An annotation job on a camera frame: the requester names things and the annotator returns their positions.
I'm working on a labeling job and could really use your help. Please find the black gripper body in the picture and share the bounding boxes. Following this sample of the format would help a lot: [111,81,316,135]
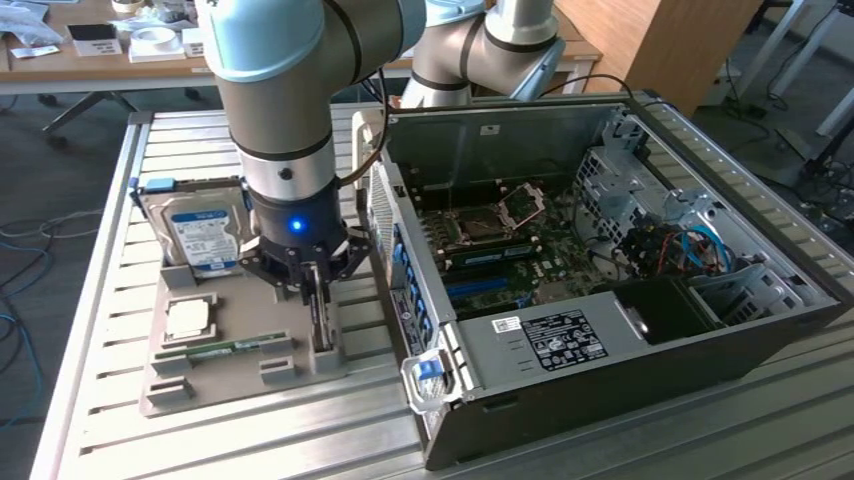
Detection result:
[247,185,354,266]

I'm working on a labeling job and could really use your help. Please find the grey parts rack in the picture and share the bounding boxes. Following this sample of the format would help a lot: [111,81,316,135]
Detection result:
[138,262,354,419]

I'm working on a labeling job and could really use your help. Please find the hard disk with blue rails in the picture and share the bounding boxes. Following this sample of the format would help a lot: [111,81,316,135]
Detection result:
[130,175,254,280]

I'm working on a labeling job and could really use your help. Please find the silver CPU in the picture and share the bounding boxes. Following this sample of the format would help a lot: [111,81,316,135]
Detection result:
[165,299,214,337]

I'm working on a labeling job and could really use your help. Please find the green RAM stick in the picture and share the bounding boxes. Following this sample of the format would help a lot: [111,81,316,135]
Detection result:
[155,333,290,362]

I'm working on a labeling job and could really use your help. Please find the CPU socket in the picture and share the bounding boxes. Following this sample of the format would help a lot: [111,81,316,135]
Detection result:
[453,207,520,241]

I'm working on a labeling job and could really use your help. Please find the blue expansion slot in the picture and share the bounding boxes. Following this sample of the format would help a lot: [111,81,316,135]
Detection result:
[445,277,521,300]

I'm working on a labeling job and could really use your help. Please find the RAM stick with white label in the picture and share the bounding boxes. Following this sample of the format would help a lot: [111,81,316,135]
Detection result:
[448,243,540,269]

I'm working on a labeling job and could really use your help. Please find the grey latch with blue tab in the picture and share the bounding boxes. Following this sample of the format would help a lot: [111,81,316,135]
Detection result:
[398,347,464,415]

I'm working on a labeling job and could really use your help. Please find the metal socket cover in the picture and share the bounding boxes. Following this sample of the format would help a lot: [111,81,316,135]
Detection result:
[497,180,546,226]

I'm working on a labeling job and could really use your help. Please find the silver power supply unit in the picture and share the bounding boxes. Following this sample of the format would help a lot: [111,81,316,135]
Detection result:
[453,292,653,391]

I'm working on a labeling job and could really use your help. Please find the green motherboard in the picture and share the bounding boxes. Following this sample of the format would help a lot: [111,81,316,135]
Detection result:
[413,189,642,321]

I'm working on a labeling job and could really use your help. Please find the grey chipset heatsink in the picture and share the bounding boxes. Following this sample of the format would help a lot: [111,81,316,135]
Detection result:
[538,283,584,305]

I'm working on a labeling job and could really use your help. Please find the white labelled box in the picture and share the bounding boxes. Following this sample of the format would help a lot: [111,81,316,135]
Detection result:
[181,27,210,59]

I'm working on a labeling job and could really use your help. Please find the flat white box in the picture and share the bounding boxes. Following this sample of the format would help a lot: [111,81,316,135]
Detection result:
[127,42,187,64]

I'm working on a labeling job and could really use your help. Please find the perforated metal disk bay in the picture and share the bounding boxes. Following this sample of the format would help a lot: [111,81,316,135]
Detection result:
[574,107,736,251]

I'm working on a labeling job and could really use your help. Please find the white tape roll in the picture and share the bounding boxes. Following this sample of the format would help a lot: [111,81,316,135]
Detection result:
[130,27,179,51]

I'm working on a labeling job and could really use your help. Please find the crumpled clear plastic wrap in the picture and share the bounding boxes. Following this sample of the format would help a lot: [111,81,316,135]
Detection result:
[110,7,199,32]

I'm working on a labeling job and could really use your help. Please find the open black PC case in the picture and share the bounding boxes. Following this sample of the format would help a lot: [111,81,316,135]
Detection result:
[352,89,844,471]

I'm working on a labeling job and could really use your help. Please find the black and white box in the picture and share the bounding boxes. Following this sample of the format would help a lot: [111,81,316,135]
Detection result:
[66,23,123,57]

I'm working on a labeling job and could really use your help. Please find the clear plastic bag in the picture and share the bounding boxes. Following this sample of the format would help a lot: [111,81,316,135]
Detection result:
[0,8,67,50]

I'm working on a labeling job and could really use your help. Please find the silver disk bay trays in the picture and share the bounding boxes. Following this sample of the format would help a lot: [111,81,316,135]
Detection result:
[686,262,813,326]

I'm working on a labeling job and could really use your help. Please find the wooden cabinet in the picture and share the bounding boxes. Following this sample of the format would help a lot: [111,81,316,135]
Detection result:
[553,0,767,116]

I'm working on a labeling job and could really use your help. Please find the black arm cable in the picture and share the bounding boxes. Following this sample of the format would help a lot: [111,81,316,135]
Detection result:
[333,67,396,187]

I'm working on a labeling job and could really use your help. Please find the white floor cable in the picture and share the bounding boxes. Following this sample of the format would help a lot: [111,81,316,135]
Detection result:
[0,208,106,241]

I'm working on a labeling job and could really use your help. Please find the blue floor cable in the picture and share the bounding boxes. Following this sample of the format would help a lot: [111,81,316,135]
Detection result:
[0,242,53,431]

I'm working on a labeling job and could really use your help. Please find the red data wire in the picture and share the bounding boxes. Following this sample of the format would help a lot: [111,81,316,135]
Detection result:
[653,232,673,274]

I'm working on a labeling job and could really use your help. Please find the blue data wire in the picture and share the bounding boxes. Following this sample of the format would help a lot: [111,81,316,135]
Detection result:
[684,225,736,274]
[677,232,703,271]

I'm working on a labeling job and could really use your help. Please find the white desk frame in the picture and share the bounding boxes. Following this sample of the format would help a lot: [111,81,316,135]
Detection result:
[733,0,854,137]

